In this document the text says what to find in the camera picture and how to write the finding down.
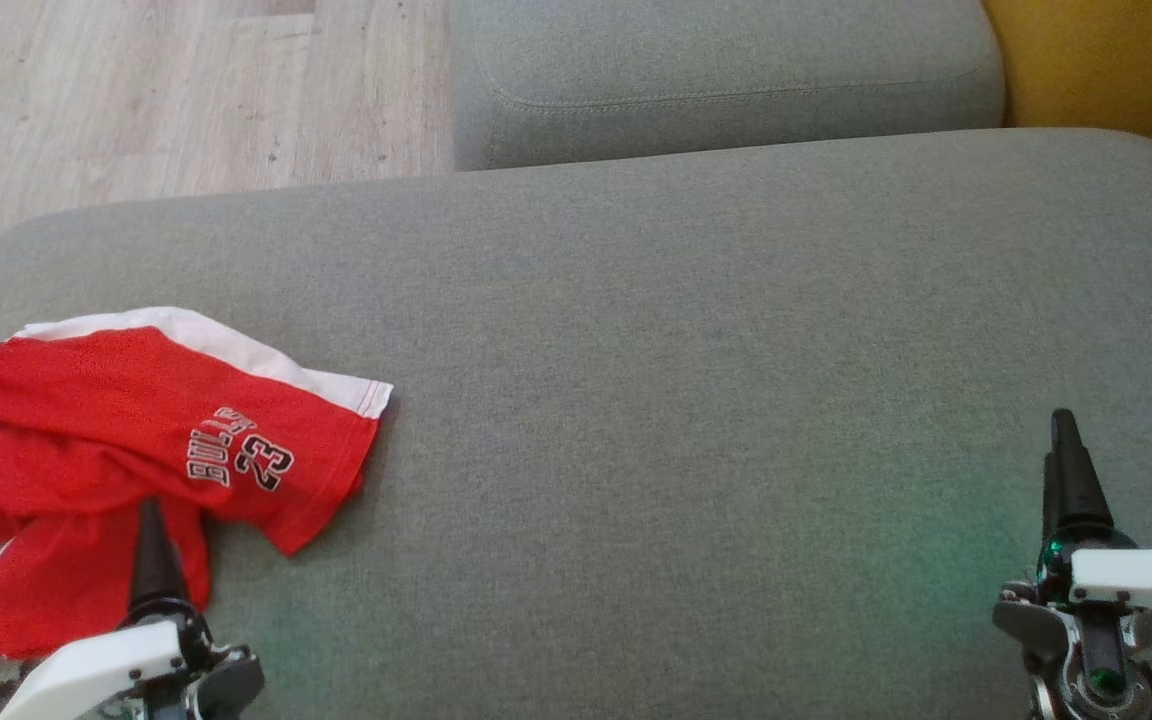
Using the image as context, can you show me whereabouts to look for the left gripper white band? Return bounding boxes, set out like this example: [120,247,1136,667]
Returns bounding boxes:
[0,498,267,720]

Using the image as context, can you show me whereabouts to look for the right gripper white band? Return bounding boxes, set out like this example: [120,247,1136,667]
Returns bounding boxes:
[993,408,1152,720]

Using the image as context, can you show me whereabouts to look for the red white basketball jersey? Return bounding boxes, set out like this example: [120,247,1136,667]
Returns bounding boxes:
[0,430,212,663]

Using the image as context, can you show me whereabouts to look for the red Bulls 23 shorts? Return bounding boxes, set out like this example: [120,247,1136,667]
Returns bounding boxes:
[0,307,394,556]

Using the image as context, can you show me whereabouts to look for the grey sofa seat cushion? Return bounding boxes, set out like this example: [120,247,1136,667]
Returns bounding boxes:
[0,128,1152,720]

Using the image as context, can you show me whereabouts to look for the yellow upholstered furniture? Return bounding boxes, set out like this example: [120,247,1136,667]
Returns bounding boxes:
[981,0,1152,181]

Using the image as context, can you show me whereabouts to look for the grey sofa back cushion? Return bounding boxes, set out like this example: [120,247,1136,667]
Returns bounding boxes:
[446,0,1007,171]

